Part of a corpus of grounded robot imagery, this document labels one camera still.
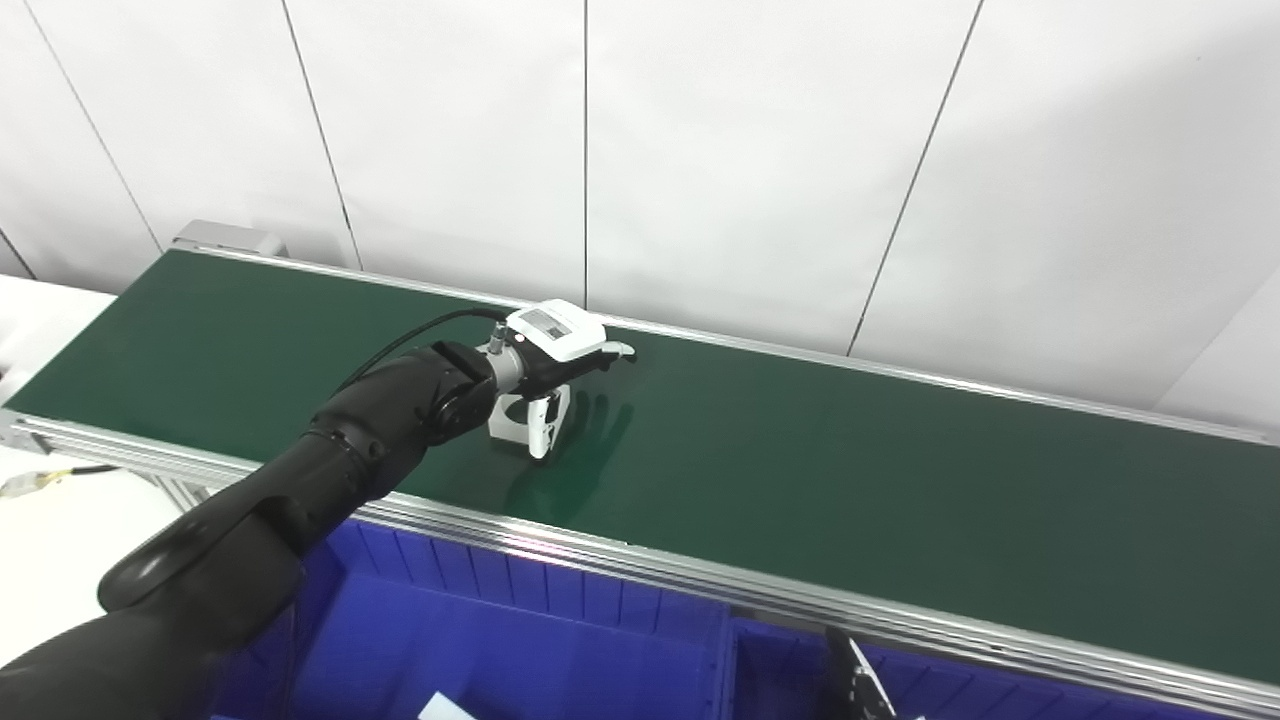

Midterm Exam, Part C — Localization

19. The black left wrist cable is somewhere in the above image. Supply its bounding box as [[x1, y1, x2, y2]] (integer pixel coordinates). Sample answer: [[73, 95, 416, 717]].
[[335, 307, 511, 393]]

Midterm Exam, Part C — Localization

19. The green conveyor belt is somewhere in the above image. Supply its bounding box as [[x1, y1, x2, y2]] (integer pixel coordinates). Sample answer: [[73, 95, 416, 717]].
[[0, 248, 1280, 717]]

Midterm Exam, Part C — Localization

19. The grey conveyor motor housing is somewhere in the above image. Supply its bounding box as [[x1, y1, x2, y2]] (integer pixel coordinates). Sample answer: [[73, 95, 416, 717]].
[[172, 220, 289, 260]]

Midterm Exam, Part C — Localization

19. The white square part with hole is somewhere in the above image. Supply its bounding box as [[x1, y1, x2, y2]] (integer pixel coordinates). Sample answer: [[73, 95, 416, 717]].
[[489, 385, 572, 457]]

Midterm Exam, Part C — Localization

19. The blue plastic bin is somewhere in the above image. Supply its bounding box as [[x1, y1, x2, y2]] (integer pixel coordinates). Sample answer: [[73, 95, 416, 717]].
[[730, 618, 1241, 720], [210, 520, 737, 720]]

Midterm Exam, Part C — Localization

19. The aluminium conveyor leg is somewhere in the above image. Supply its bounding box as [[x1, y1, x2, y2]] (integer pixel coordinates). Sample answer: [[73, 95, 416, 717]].
[[150, 474, 217, 517]]

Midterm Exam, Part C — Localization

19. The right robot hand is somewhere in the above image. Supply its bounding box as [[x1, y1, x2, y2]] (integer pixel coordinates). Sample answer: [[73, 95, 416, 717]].
[[825, 628, 896, 720]]

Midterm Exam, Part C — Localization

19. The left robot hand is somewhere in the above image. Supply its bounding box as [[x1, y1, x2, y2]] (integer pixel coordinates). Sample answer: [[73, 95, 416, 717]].
[[512, 300, 636, 460]]

